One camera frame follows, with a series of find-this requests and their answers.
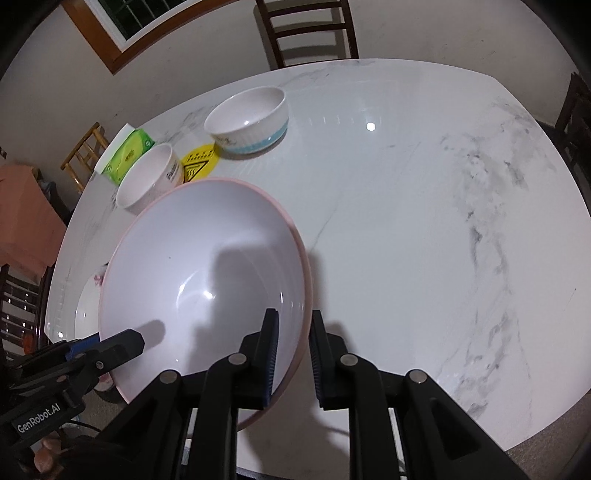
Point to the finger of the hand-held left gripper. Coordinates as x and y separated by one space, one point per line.
82 348
120 346

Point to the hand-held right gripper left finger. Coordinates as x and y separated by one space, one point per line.
270 362

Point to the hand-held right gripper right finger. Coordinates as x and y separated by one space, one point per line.
318 367

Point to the white plate with pink flowers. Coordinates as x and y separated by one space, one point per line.
85 304

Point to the pink bowl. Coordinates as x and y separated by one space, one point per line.
207 240

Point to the white printed bowl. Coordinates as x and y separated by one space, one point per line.
147 184

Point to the white ribbed bowl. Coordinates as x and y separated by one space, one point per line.
249 134

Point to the person's left hand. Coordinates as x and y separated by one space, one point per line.
46 457

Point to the dark wooden chair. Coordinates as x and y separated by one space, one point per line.
314 28
14 300
575 115

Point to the green tissue pack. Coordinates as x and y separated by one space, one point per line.
127 157

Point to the yellow round warning sticker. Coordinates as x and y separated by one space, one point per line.
203 161

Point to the bamboo chair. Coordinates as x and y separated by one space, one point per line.
82 143

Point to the wooden framed window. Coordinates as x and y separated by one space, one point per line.
92 30

